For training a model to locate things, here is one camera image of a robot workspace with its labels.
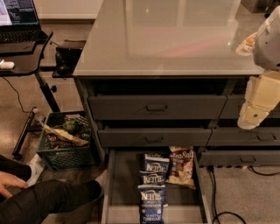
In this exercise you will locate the blue Kettle bag back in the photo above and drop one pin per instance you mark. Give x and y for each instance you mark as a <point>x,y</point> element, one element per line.
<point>155,164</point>

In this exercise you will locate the person's black trouser legs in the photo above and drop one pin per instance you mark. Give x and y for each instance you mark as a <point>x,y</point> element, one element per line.
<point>34,203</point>

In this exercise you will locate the green plastic crate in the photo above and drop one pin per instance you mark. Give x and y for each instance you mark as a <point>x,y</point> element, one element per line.
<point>60,155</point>

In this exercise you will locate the top right drawer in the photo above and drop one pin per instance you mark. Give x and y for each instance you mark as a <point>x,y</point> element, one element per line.
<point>234,104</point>

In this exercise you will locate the white sock foot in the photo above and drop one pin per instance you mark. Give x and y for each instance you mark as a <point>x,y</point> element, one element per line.
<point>37,166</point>

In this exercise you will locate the black box beside counter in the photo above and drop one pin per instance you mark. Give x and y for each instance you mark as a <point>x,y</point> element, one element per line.
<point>67,56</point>

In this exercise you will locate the black laptop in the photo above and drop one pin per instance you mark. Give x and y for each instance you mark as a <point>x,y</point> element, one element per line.
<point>19,21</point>

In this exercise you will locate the brown sea salt chip bag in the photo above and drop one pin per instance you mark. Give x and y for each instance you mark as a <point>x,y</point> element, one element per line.
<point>181,166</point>

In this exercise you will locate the person's hand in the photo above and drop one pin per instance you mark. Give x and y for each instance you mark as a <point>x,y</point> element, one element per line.
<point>7,180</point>

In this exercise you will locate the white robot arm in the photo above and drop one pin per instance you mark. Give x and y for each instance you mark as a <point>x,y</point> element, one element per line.
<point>263,92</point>

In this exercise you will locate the open bottom left drawer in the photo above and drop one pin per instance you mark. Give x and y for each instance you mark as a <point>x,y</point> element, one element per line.
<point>124,194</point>

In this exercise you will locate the middle left drawer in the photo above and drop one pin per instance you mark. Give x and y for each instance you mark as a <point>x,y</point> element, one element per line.
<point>147,137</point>

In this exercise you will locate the top left drawer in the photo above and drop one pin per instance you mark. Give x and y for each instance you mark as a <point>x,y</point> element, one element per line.
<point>156,107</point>

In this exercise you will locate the blue Kettle bag front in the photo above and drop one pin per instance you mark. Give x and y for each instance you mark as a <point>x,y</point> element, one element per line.
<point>151,204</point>

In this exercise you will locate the middle right drawer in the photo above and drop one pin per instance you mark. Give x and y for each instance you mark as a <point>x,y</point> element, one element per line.
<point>242,137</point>

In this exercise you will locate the black standing desk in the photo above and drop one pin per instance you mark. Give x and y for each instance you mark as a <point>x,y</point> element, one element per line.
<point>25,65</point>

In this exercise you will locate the blue kettle bag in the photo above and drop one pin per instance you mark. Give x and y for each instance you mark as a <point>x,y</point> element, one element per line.
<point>155,164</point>
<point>151,204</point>
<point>152,178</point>

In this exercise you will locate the green apple in crate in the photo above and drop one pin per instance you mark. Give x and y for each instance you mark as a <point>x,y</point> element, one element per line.
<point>71,126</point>

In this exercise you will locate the chip bags in crate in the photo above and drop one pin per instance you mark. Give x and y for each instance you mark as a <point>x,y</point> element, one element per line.
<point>59,138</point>

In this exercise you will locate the grey cabinet with countertop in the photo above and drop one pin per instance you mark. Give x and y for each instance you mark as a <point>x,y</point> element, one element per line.
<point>169,47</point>

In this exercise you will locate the blue Kettle bag middle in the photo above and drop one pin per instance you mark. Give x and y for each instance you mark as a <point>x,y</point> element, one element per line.
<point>152,178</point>

